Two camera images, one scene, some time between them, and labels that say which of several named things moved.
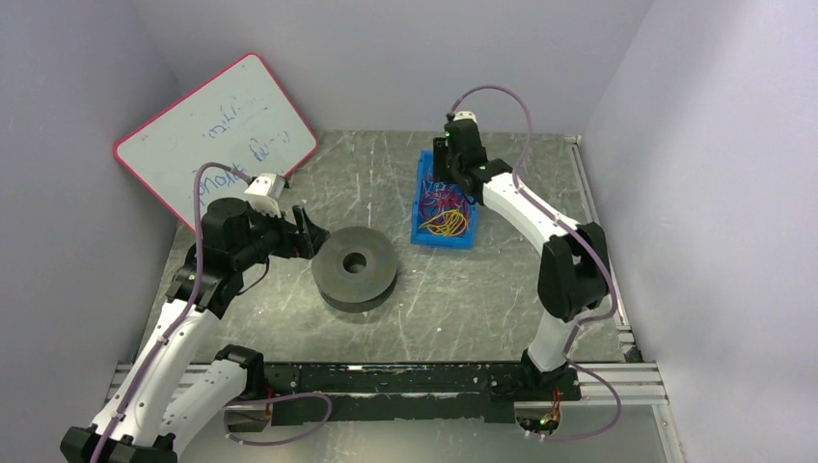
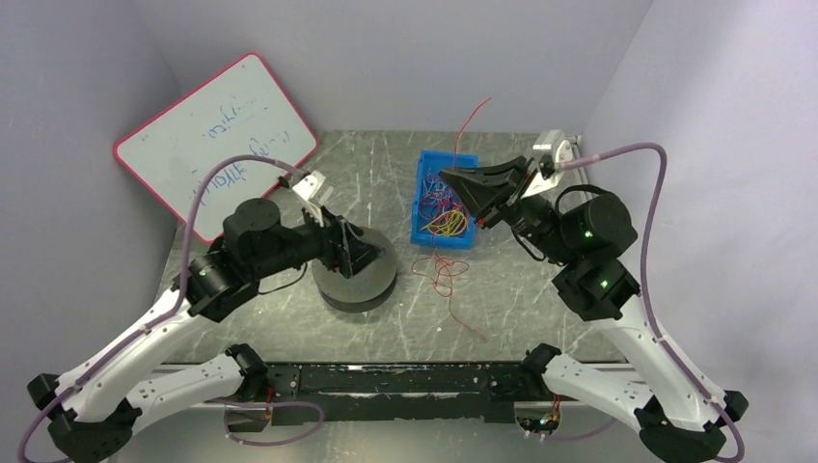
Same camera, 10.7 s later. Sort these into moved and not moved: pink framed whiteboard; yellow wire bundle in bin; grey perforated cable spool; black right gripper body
Moved: black right gripper body
Not moved: grey perforated cable spool; pink framed whiteboard; yellow wire bundle in bin
